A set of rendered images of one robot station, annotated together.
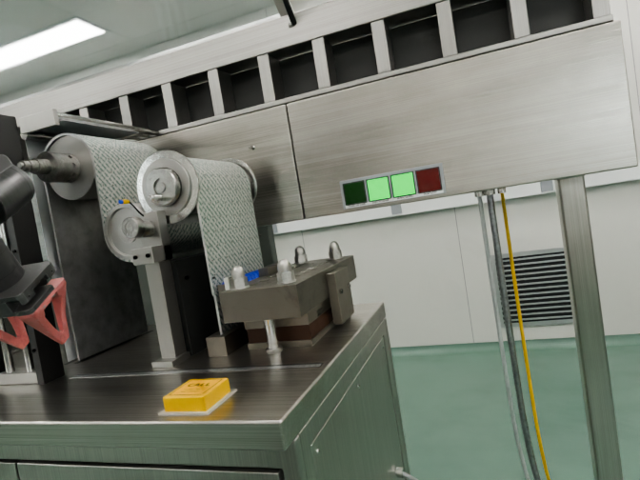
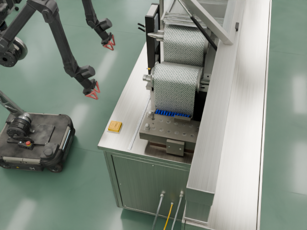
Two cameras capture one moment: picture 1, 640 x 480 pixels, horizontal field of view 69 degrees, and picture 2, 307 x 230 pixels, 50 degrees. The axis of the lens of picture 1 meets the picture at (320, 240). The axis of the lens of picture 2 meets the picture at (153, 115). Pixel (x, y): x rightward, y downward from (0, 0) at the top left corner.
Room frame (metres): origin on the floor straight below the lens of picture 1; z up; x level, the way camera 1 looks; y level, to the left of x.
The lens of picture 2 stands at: (0.86, -1.11, 2.48)
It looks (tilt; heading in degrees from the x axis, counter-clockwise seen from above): 48 degrees down; 87
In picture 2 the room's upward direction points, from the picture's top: 3 degrees counter-clockwise
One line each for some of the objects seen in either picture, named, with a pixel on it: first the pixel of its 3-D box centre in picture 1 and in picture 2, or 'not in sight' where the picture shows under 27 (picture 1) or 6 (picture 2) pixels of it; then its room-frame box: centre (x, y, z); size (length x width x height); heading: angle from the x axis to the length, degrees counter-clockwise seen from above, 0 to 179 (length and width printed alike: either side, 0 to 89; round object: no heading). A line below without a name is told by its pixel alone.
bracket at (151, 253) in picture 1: (157, 289); (151, 93); (0.93, 0.33, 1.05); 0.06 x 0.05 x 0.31; 160
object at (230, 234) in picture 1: (234, 243); (173, 101); (1.04, 0.19, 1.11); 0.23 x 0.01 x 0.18; 160
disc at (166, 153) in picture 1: (167, 187); (156, 74); (0.95, 0.29, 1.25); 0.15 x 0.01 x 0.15; 70
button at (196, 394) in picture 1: (197, 394); (114, 126); (0.68, 0.21, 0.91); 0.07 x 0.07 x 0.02; 70
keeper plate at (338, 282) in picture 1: (341, 293); (175, 148); (1.03, -0.03, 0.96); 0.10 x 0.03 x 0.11; 160
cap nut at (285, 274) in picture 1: (285, 270); (147, 126); (0.88, 0.07, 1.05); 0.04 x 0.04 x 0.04
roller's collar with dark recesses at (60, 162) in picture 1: (57, 167); (162, 35); (1.01, 0.53, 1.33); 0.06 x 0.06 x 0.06; 70
